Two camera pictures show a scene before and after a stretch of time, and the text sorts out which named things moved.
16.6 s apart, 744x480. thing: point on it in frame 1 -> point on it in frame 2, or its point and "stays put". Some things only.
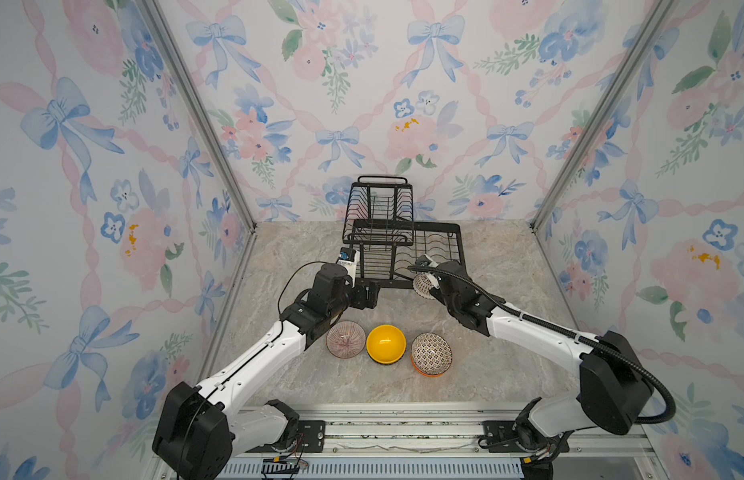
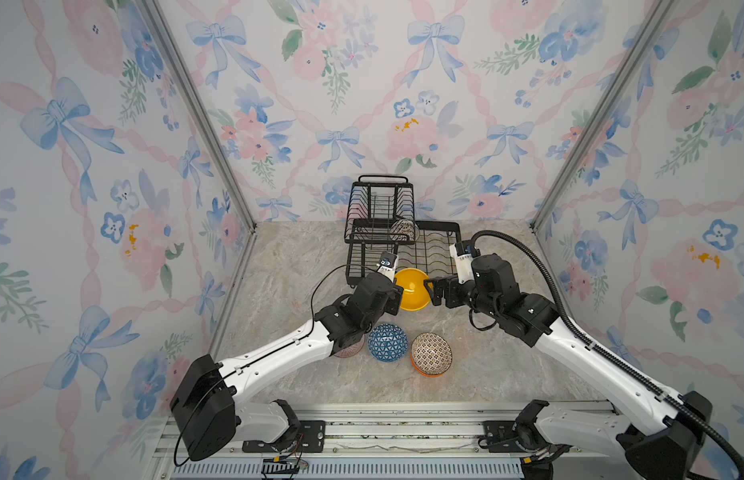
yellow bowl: [386, 344] -> [415, 294]
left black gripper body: [336, 310] -> [391, 306]
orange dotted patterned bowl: [431, 354] stays put
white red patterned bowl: [422, 286] -> [404, 231]
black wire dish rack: [385, 240] stays put
